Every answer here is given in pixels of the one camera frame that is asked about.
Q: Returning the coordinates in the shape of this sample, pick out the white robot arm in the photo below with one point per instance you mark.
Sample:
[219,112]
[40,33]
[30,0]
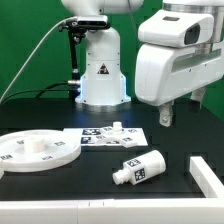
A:
[103,86]

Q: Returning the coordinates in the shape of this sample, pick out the white L-shaped border fence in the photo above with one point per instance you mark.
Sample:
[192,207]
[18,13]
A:
[206,210]

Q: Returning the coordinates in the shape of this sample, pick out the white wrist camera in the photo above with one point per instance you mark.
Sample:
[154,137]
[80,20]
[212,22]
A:
[176,29]

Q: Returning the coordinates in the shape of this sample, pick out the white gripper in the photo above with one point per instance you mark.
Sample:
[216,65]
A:
[164,74]

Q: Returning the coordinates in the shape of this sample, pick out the white marker sheet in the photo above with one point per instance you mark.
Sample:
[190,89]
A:
[86,136]

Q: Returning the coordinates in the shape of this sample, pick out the white round table top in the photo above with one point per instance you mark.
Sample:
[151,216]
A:
[37,150]

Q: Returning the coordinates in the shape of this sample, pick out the white cross-shaped table base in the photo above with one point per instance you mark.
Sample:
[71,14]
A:
[115,133]

